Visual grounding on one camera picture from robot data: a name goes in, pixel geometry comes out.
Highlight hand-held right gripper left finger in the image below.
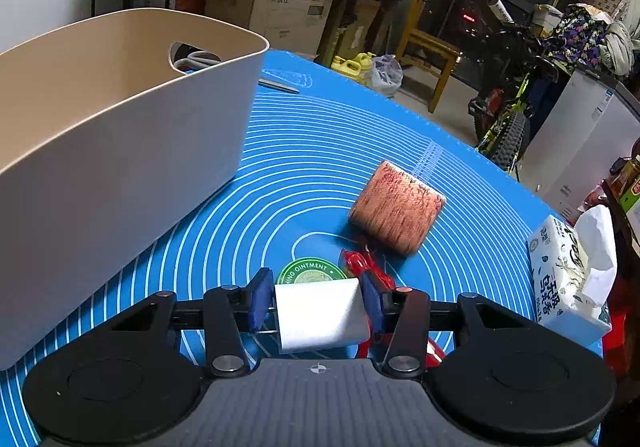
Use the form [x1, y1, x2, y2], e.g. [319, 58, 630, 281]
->
[75, 267, 275, 379]

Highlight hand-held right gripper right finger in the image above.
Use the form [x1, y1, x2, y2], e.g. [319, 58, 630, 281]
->
[360, 271, 552, 376]

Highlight white charger plug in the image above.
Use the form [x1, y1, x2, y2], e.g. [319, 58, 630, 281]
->
[274, 278, 370, 354]

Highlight beige plastic basket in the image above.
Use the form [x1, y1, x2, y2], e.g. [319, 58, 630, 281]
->
[0, 7, 271, 372]

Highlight red spring clamp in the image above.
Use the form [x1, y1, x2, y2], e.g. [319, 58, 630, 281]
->
[339, 247, 447, 369]

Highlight green ointment tin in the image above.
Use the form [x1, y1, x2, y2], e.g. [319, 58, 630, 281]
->
[276, 257, 351, 287]

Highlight blue silicone mat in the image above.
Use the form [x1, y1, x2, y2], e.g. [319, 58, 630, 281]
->
[0, 50, 613, 447]

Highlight white tissue box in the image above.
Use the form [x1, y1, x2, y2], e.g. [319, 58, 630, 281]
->
[527, 204, 618, 348]

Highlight small metal tool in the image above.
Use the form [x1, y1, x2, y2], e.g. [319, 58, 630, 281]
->
[257, 77, 301, 94]

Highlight clear plastic bag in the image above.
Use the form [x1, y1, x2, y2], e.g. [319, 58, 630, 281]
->
[370, 54, 404, 99]

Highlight black and green bicycle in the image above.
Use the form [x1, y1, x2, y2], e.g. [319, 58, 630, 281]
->
[467, 0, 562, 174]

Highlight white chest freezer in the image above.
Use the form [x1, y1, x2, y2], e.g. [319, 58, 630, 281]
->
[517, 67, 640, 219]

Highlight wooden chair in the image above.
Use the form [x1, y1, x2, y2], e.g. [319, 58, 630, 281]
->
[394, 0, 462, 114]

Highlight large plain cardboard box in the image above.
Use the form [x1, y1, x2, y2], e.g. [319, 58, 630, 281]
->
[205, 0, 342, 56]

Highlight dark wooden desk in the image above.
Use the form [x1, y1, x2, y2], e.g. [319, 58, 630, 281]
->
[319, 0, 402, 69]

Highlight purple floral cloth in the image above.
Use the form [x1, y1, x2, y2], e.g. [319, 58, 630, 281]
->
[546, 4, 609, 64]

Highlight grey bundled cloth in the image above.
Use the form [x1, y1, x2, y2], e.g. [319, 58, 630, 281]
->
[602, 20, 637, 76]

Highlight grey handled scissors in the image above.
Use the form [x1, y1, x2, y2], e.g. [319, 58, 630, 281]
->
[174, 50, 222, 74]

